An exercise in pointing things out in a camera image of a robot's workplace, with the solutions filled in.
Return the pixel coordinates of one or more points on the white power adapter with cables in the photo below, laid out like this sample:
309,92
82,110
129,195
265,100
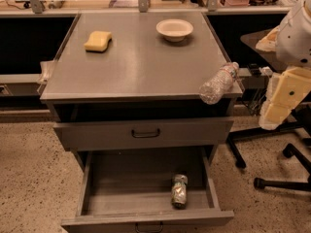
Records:
258,84

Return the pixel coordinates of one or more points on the yellow sponge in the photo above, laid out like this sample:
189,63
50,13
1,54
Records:
98,41

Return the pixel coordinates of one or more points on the upper grey drawer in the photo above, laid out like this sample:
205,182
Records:
143,134

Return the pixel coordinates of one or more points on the green 7up can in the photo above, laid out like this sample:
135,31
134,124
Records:
179,191

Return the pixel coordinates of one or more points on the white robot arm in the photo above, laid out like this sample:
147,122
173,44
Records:
293,43

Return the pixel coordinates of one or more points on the open middle grey drawer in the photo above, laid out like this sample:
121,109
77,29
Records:
129,191

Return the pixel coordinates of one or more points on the white bowl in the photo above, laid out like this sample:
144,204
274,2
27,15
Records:
174,30

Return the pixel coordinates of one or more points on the clear plastic side holder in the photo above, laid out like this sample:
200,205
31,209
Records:
47,68

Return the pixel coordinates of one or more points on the grey drawer cabinet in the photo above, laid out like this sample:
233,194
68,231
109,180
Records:
140,76

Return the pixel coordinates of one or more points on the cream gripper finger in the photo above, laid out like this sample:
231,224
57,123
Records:
268,42
271,116

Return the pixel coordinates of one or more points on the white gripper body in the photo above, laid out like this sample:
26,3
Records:
295,43

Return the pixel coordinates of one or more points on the black office chair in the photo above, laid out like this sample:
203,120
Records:
288,151

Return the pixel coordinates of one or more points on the clear plastic water bottle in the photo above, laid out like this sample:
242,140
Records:
212,91

